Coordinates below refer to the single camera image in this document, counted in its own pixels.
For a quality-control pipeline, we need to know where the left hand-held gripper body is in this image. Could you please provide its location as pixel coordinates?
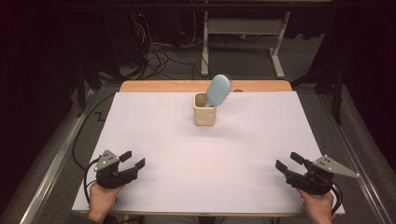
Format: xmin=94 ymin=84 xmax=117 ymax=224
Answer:
xmin=92 ymin=149 xmax=139 ymax=189

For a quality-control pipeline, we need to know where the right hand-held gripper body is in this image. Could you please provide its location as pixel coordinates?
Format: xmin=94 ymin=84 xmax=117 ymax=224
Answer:
xmin=284 ymin=154 xmax=361 ymax=196

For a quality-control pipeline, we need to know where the beige square cup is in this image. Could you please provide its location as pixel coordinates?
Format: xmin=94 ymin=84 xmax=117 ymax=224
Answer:
xmin=192 ymin=91 xmax=218 ymax=127

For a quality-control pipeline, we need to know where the light blue plastic spoon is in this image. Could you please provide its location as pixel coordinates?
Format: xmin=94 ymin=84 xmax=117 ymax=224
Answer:
xmin=204 ymin=74 xmax=233 ymax=108

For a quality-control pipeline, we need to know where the person's right hand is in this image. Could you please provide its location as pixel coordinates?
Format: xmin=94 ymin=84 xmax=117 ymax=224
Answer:
xmin=297 ymin=188 xmax=334 ymax=224

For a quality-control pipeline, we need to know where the person's left hand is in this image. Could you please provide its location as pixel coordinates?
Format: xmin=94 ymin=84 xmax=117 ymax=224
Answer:
xmin=88 ymin=182 xmax=125 ymax=222

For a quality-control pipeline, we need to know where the white paper sheet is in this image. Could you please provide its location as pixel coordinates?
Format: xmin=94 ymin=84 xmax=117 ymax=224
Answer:
xmin=72 ymin=91 xmax=346 ymax=216

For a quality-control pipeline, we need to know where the black metal stand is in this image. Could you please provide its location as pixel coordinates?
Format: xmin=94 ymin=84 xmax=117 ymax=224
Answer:
xmin=75 ymin=62 xmax=103 ymax=119
xmin=292 ymin=62 xmax=347 ymax=126

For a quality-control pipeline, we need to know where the dark equipment box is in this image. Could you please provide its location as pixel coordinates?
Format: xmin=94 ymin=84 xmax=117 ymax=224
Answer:
xmin=104 ymin=8 xmax=149 ymax=78

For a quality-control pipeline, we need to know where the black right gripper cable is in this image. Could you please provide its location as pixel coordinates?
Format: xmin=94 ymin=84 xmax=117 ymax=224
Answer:
xmin=329 ymin=182 xmax=344 ymax=217

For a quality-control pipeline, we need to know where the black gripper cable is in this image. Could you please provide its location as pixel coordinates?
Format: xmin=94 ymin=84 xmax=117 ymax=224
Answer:
xmin=71 ymin=91 xmax=117 ymax=204
xmin=329 ymin=182 xmax=344 ymax=217

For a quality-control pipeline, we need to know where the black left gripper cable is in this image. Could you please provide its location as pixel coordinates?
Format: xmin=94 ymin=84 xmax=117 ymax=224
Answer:
xmin=71 ymin=91 xmax=117 ymax=204

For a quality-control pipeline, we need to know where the aluminium floor rail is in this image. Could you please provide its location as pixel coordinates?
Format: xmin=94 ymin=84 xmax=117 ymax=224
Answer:
xmin=18 ymin=88 xmax=94 ymax=224
xmin=317 ymin=92 xmax=396 ymax=224

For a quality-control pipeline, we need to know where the tangle of black cables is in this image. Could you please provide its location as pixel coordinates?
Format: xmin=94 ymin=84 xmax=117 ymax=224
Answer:
xmin=134 ymin=12 xmax=197 ymax=80

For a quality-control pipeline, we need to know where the white metal desk frame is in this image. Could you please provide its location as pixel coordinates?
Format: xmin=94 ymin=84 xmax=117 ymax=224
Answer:
xmin=200 ymin=10 xmax=292 ymax=79

